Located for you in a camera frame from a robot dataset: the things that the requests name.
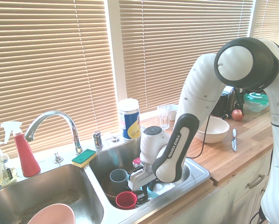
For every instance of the stainless steel double sink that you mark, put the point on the stainless steel double sink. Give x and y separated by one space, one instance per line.
59 182

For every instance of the red apple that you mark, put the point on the red apple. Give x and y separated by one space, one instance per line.
238 115

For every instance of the chrome sink hole cover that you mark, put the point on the chrome sink hole cover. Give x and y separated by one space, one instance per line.
115 139

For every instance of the chrome sink soap pump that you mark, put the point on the chrome sink soap pump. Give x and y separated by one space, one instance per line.
98 140

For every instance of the clear drinking glass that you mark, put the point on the clear drinking glass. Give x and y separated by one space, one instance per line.
164 119

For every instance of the grey-blue mug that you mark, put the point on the grey-blue mug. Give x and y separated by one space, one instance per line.
118 177

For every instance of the pink bowl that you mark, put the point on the pink bowl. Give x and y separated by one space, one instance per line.
52 214

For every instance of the large cream bowl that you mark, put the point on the large cream bowl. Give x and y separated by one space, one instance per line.
216 133

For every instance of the green-lidded clear food container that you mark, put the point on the green-lidded clear food container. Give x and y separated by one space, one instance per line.
256 101

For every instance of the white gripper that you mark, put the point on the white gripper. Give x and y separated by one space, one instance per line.
139 179

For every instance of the red spray bottle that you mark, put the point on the red spray bottle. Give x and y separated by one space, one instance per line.
27 158

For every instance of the small chrome sink knob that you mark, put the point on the small chrome sink knob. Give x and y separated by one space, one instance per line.
58 158

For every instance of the clear jar with utensils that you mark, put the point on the clear jar with utensils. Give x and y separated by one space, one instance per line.
7 175

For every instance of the white ceramic mug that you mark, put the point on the white ceramic mug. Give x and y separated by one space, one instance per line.
174 112

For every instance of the red mug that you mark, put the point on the red mug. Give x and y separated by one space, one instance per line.
126 200

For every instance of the tan slatted window blind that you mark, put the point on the tan slatted window blind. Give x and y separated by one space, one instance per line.
270 14
176 35
48 58

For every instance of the brown wooden bowl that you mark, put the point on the brown wooden bowl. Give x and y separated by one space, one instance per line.
106 189

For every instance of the light blue plastic knife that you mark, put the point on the light blue plastic knife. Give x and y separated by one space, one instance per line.
152 193

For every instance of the sink drain strainer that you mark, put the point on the sink drain strainer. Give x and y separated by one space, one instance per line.
141 198

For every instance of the chrome curved faucet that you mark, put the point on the chrome curved faucet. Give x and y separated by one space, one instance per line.
66 119

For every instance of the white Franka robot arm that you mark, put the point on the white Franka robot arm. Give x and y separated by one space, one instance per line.
200 81

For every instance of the green and yellow sponge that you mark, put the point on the green and yellow sponge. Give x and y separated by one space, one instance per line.
84 157

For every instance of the Lysol wipes canister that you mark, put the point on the Lysol wipes canister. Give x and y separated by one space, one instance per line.
130 121

